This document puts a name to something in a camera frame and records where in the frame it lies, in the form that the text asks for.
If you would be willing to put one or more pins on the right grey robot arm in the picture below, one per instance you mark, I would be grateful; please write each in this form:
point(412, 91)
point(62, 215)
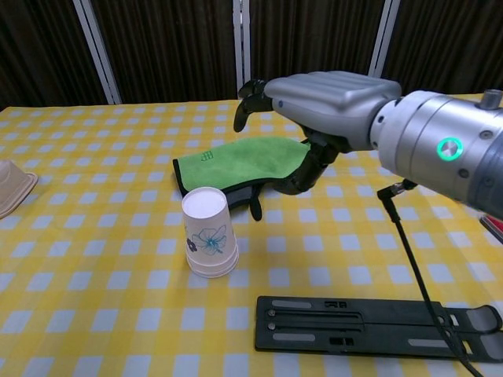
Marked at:
point(440, 141)

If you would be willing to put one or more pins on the green cloth black trim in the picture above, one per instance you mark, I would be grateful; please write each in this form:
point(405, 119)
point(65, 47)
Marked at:
point(239, 165)

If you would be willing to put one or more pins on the black ribbed partition panel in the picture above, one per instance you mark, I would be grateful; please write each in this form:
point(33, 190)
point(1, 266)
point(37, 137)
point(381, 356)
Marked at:
point(43, 51)
point(452, 43)
point(169, 47)
point(310, 35)

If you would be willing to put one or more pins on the yellow white checked tablecloth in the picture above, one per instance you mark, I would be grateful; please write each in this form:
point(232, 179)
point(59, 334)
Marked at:
point(98, 157)

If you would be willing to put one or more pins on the red flat card case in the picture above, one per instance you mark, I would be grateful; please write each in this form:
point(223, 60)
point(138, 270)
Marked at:
point(495, 225)

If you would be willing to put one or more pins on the black folding stand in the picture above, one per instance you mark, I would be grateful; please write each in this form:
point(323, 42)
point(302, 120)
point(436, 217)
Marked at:
point(353, 330)

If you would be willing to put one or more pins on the white paper cup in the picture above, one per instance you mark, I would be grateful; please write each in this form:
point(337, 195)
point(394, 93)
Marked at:
point(212, 274)
point(206, 228)

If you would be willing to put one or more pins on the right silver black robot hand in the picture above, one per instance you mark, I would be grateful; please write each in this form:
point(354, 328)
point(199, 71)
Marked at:
point(330, 102)

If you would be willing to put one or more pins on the grey partition frame post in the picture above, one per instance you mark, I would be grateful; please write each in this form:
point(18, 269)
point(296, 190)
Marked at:
point(96, 51)
point(383, 39)
point(242, 47)

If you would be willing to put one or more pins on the beige food container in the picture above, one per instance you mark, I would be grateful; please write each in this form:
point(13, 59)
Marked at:
point(12, 188)

